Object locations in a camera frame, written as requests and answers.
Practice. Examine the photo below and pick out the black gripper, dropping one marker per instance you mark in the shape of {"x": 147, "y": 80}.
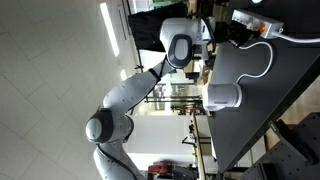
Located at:
{"x": 223, "y": 33}

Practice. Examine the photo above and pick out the white power strip orange switch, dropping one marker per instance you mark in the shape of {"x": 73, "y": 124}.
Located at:
{"x": 246, "y": 16}

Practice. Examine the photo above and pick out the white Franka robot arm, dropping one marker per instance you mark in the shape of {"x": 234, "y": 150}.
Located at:
{"x": 133, "y": 93}

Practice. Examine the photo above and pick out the black hanging cloth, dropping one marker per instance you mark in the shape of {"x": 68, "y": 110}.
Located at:
{"x": 146, "y": 30}

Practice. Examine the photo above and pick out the long wooden desk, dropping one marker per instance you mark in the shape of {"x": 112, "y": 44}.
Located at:
{"x": 198, "y": 150}

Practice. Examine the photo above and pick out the short ceiling light strip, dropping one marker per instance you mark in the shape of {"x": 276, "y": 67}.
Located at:
{"x": 123, "y": 75}

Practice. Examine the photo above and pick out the grey perforated metal cart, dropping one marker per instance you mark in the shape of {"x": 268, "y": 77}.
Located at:
{"x": 290, "y": 153}

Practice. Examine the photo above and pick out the long ceiling light strip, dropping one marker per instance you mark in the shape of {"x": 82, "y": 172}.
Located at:
{"x": 109, "y": 30}

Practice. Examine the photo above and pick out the red machine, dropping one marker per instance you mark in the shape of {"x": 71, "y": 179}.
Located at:
{"x": 160, "y": 167}

